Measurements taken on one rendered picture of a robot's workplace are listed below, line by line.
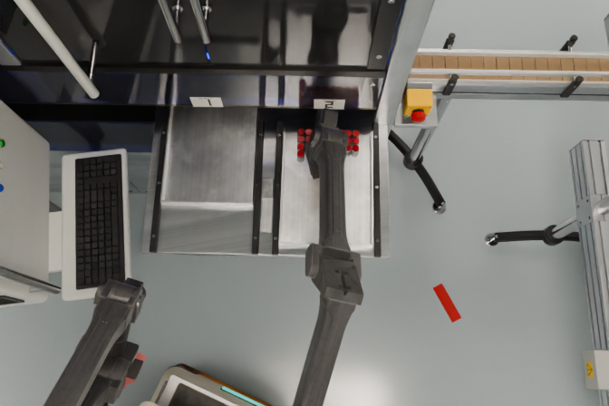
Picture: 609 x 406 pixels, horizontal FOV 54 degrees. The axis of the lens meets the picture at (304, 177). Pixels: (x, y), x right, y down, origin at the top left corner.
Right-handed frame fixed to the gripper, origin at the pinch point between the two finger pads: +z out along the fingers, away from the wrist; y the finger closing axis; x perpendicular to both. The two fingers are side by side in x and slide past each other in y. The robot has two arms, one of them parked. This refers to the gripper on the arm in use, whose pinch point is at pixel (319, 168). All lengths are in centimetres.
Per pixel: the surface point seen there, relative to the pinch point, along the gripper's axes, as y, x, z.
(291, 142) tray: 10.9, 6.1, 4.1
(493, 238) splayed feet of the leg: -20, -73, 87
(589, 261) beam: -40, -87, 43
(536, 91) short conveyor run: 10, -69, 3
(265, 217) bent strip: -9.6, 18.1, 3.6
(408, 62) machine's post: 11.0, -23.4, -33.8
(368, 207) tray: -13.4, -11.2, 3.6
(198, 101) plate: 23.2, 29.5, -9.8
